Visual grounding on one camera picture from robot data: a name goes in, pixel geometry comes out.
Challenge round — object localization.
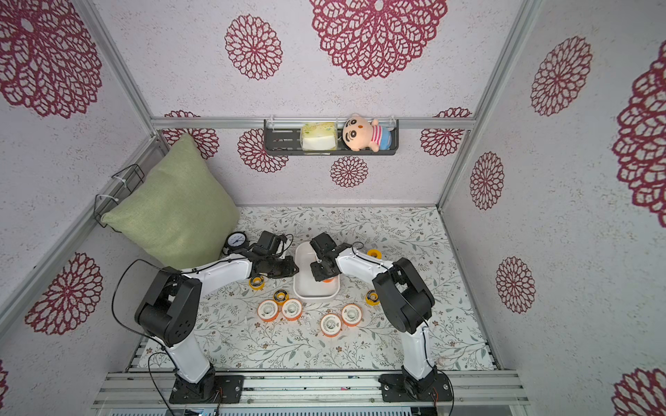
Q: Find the black wire wall rack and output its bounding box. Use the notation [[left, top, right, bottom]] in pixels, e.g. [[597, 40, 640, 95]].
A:
[[93, 163, 146, 228]]

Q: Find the black pressure gauge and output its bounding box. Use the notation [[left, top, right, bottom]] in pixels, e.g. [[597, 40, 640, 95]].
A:
[[222, 232, 249, 256]]

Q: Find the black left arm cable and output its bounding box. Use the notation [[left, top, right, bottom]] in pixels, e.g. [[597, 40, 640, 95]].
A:
[[110, 232, 295, 416]]

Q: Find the white plastic storage box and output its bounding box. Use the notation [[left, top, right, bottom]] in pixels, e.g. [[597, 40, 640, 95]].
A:
[[293, 243, 341, 302]]

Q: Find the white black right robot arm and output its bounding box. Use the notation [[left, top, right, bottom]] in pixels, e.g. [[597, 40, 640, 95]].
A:
[[310, 233, 437, 387]]

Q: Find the plush doll striped shirt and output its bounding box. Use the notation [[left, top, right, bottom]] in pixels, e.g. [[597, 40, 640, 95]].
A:
[[341, 114, 392, 153]]

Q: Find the green square pillow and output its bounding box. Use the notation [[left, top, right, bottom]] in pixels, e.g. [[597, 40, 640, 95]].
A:
[[102, 133, 239, 270]]

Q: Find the orange white tape roll bottom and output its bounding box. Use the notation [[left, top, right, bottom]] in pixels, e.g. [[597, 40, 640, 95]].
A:
[[319, 314, 343, 338]]

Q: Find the yellow green sponge pack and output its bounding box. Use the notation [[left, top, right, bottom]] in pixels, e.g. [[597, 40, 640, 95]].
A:
[[300, 122, 338, 152]]

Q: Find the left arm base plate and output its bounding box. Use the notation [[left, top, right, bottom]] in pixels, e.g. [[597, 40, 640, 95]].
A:
[[168, 374, 245, 405]]

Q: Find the black wall shelf basket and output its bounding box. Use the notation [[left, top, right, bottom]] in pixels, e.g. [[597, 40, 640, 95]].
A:
[[264, 118, 400, 156]]

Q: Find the aluminium front rail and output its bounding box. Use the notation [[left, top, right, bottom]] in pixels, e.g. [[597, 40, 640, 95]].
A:
[[91, 370, 529, 410]]

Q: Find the yellow black tape roll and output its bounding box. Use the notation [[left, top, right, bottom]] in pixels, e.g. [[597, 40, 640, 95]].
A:
[[273, 289, 290, 306], [365, 289, 380, 306], [248, 277, 265, 291]]

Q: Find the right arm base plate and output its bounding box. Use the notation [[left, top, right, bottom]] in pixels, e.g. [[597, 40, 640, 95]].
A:
[[378, 371, 454, 402]]

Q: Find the yellow tape roll right top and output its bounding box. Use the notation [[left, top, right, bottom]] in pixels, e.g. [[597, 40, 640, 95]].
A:
[[367, 250, 383, 259]]

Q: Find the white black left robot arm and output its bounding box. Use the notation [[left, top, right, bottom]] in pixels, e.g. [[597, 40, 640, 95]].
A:
[[135, 232, 298, 384]]

